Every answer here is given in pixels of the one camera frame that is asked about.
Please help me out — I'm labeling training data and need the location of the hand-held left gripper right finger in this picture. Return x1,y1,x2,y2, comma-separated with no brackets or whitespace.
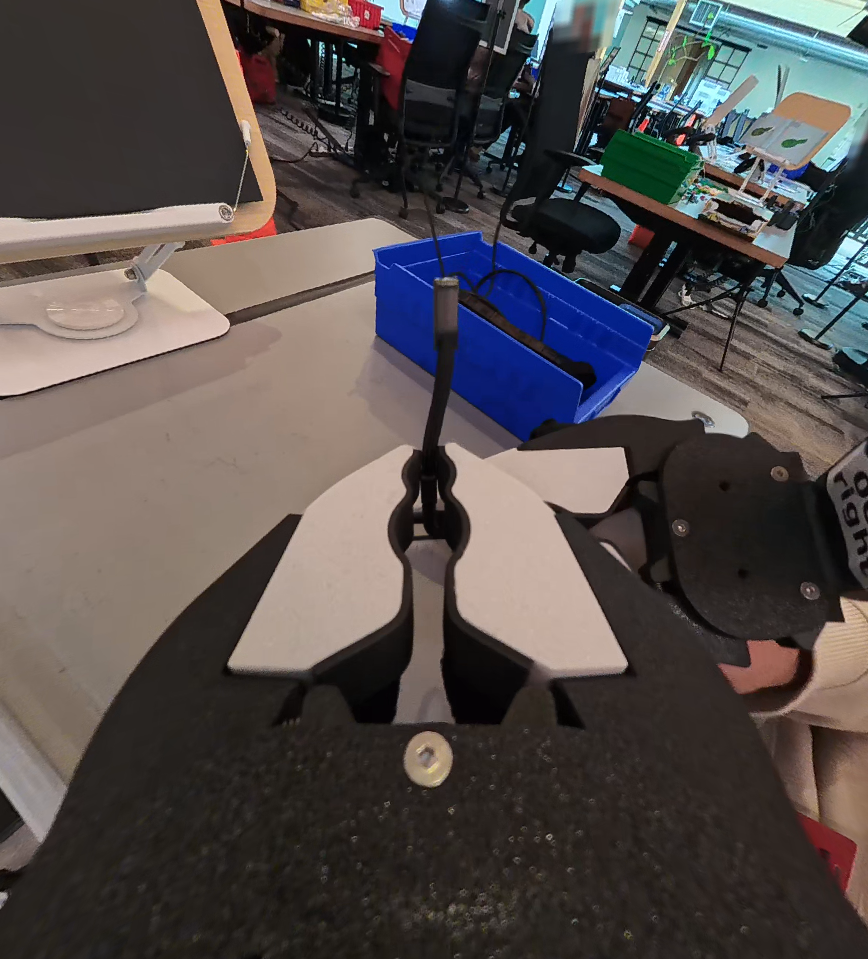
443,442,628,722

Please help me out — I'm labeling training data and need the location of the wooden board with green leaf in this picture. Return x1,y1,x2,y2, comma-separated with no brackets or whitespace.
749,92,852,169

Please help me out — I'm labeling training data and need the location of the green plastic bin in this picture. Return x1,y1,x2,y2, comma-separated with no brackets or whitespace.
600,129,705,205

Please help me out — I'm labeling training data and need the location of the black office chair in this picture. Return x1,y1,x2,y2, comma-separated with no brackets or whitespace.
352,0,480,218
501,26,622,272

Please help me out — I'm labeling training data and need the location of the black cable metal plug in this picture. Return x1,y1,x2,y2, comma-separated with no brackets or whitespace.
419,277,463,536

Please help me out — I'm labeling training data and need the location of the white monitor stand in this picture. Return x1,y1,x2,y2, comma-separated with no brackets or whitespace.
0,202,236,398

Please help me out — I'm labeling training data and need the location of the blue plastic bin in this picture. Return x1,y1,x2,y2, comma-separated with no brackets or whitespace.
373,231,656,443

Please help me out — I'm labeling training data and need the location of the grey desk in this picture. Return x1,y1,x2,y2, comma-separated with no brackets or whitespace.
0,277,750,840
157,219,420,322

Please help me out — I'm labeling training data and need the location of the red bag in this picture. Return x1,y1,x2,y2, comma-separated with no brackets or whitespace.
238,48,278,106

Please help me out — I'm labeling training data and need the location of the red plastic piece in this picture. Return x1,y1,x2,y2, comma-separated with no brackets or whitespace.
797,813,860,894

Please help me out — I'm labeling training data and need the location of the thin black cable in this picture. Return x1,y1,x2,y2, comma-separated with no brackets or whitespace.
475,270,549,342

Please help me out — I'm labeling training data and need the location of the red cloth on chair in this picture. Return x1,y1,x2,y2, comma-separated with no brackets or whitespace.
374,26,414,113

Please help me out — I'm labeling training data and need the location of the person's right hand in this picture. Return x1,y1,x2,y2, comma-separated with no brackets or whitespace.
719,642,815,695

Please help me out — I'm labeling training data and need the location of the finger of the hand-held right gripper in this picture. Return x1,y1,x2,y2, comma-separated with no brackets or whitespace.
590,517,648,574
486,446,633,516

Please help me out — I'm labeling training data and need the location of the wooden table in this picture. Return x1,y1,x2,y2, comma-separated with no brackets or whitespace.
580,161,795,316

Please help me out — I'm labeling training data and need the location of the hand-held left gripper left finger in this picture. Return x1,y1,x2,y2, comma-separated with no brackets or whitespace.
228,446,413,722

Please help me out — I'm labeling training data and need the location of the grey trash can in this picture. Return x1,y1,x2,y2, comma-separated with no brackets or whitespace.
576,277,669,349

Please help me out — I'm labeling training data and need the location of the wood-framed black screen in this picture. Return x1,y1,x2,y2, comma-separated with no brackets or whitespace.
0,0,278,244

